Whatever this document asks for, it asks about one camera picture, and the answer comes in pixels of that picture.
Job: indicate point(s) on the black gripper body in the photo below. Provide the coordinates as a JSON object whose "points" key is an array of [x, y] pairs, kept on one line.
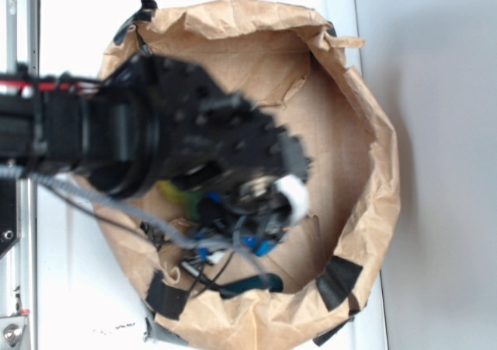
{"points": [[210, 140]]}

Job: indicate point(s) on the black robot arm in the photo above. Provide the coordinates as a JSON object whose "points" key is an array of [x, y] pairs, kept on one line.
{"points": [[97, 129]]}

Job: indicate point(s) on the green plush frog toy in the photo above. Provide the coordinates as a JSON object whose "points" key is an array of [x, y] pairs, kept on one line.
{"points": [[188, 201]]}

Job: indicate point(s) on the brown paper bag bin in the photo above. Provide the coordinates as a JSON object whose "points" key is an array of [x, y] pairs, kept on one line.
{"points": [[286, 58]]}

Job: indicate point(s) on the dark green object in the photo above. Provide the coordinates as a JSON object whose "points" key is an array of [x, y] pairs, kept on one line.
{"points": [[268, 281]]}

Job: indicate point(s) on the black mounting bracket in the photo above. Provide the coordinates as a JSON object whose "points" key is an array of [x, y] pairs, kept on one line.
{"points": [[8, 216]]}

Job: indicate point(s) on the metal frame rail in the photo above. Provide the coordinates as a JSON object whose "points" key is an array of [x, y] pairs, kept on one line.
{"points": [[20, 44]]}

